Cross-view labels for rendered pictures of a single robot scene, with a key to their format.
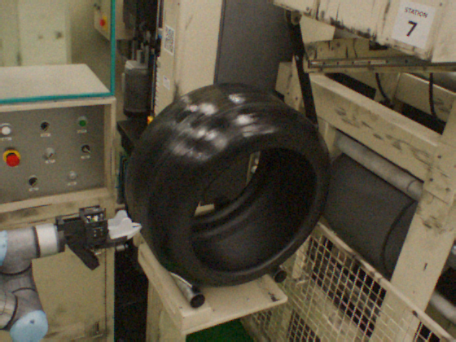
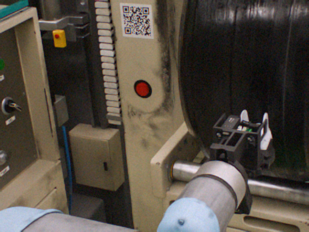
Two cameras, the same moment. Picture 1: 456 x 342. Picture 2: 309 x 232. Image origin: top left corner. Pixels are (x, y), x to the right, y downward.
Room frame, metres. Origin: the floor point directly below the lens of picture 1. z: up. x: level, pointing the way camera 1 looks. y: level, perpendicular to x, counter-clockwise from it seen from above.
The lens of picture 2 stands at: (0.33, 0.82, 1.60)
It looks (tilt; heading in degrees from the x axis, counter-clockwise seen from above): 27 degrees down; 329
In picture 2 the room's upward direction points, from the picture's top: 4 degrees counter-clockwise
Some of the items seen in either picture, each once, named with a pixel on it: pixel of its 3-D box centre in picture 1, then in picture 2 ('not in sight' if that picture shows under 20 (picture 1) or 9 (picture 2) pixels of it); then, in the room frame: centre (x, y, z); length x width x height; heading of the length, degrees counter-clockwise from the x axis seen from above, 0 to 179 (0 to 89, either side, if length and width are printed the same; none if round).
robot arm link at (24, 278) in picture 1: (17, 285); not in sight; (0.84, 0.45, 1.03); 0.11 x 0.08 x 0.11; 33
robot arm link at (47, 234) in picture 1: (47, 238); (214, 188); (0.90, 0.40, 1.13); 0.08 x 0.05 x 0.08; 32
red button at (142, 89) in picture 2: not in sight; (143, 88); (1.40, 0.21, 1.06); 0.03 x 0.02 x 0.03; 32
